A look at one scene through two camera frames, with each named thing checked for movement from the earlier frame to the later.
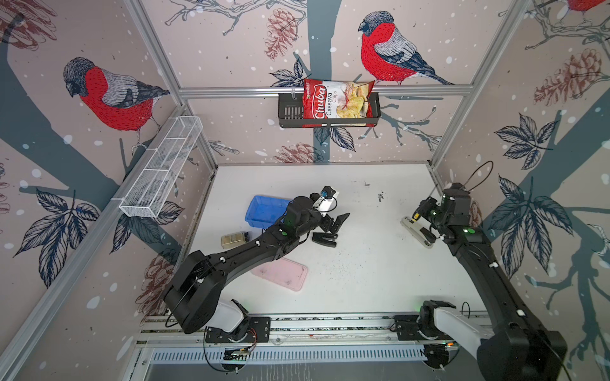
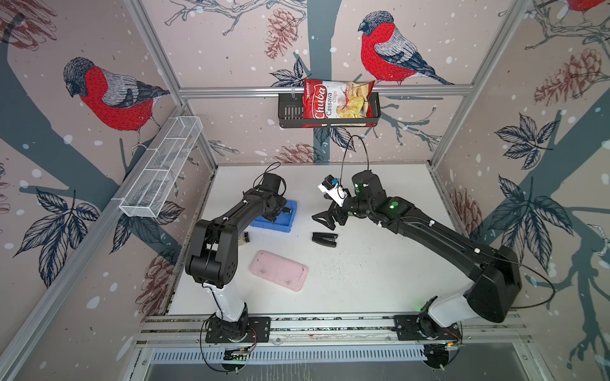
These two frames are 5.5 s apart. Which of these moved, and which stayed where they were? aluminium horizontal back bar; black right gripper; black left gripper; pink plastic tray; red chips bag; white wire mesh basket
Moved: black left gripper; black right gripper
Stayed: white wire mesh basket; red chips bag; pink plastic tray; aluminium horizontal back bar
